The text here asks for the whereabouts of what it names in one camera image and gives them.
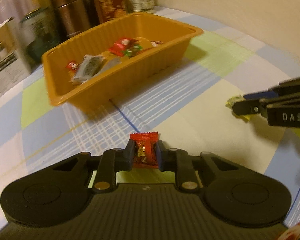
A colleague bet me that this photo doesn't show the red candy packet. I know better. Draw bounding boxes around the red candy packet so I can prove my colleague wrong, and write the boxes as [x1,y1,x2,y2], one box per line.
[129,132,159,168]

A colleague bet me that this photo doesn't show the red square snack packet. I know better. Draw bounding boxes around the red square snack packet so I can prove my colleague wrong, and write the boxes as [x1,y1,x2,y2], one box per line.
[108,37,137,57]

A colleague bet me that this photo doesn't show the red foil candy wrapper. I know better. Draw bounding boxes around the red foil candy wrapper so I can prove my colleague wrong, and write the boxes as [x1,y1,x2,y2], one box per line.
[66,61,80,72]

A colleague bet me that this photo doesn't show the yellow wrapped candy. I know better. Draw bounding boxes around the yellow wrapped candy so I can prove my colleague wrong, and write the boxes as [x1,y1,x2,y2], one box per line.
[225,94,251,123]

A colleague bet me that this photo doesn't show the checkered tablecloth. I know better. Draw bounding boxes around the checkered tablecloth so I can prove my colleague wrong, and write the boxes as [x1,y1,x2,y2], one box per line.
[0,8,300,229]

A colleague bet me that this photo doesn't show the orange plastic tray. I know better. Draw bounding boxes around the orange plastic tray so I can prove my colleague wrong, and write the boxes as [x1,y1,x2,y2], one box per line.
[42,12,203,113]

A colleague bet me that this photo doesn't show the clear wrapped printed snack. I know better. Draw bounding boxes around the clear wrapped printed snack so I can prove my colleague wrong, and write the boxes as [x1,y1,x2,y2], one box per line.
[71,55,105,83]

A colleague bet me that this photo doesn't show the green wrapped candy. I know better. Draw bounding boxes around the green wrapped candy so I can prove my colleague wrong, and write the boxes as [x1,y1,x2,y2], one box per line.
[122,44,142,57]

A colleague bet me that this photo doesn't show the white product box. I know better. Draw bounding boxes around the white product box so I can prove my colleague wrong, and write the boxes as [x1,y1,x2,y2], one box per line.
[0,17,32,95]

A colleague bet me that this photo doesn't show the brown metal canister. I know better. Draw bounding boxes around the brown metal canister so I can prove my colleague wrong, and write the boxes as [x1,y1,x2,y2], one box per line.
[50,0,91,39]

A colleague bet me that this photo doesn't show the green glass jar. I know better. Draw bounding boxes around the green glass jar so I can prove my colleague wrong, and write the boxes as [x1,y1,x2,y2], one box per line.
[19,8,60,63]

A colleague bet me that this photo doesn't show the red gift box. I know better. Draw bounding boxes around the red gift box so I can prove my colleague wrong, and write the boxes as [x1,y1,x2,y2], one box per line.
[94,0,127,23]

